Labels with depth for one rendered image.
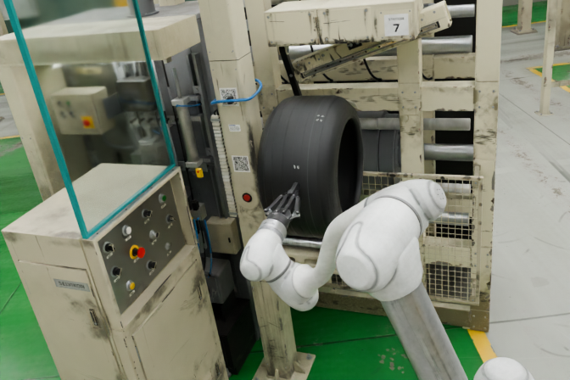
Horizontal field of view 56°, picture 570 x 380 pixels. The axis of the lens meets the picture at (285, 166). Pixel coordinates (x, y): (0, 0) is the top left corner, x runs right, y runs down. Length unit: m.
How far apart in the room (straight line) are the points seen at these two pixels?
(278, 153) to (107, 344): 0.92
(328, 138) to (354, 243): 0.90
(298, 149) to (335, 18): 0.56
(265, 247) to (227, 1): 0.91
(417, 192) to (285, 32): 1.21
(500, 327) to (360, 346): 0.75
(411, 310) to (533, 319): 2.13
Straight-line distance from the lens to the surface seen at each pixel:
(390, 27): 2.13
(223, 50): 2.08
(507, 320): 3.25
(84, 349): 2.21
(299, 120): 1.98
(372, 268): 1.08
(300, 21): 2.22
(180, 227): 2.32
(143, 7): 2.58
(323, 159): 1.91
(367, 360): 2.98
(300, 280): 1.64
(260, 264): 1.59
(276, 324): 2.66
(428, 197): 1.21
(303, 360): 2.99
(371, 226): 1.11
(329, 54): 2.36
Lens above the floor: 2.10
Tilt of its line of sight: 24 degrees down
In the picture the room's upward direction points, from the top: 8 degrees counter-clockwise
